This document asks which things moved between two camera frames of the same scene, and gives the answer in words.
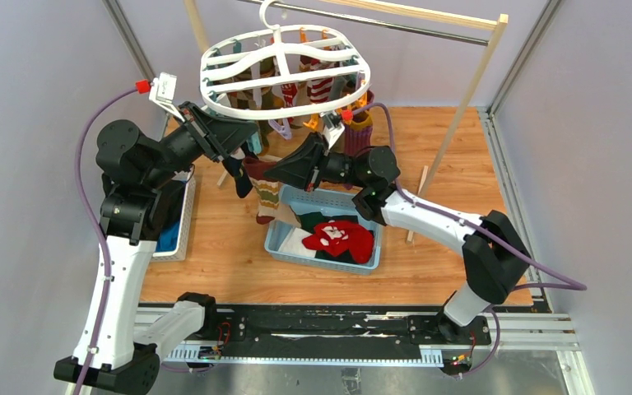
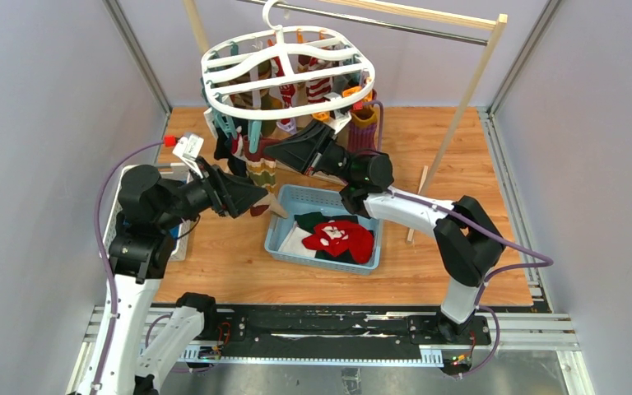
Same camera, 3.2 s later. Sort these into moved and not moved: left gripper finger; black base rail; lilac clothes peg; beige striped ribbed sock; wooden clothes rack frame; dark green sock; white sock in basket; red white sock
Moved: left gripper finger; lilac clothes peg; beige striped ribbed sock
Not moved: dark green sock; black base rail; red white sock; white sock in basket; wooden clothes rack frame
